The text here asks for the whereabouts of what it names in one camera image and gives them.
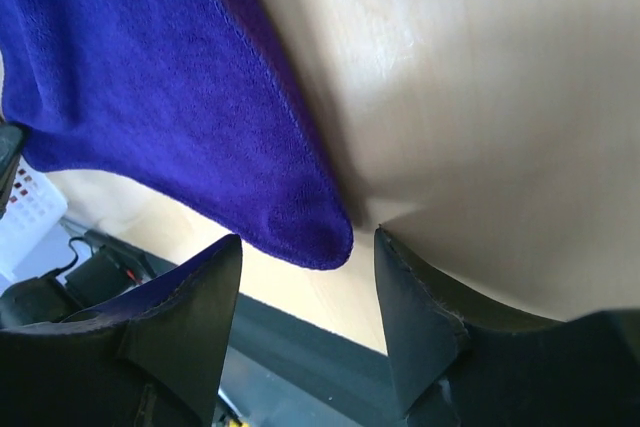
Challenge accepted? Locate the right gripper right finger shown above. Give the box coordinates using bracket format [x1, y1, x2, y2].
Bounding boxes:
[374, 229, 639, 426]

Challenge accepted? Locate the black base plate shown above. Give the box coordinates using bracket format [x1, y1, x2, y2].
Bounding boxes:
[64, 226, 401, 427]

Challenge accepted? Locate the purple towel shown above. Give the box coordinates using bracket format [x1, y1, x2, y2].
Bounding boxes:
[1, 0, 353, 270]

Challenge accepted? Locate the white plastic basket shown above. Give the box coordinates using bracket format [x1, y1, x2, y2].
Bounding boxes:
[0, 158, 68, 282]

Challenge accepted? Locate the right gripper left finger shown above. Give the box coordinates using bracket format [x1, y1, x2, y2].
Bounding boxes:
[1, 235, 242, 426]

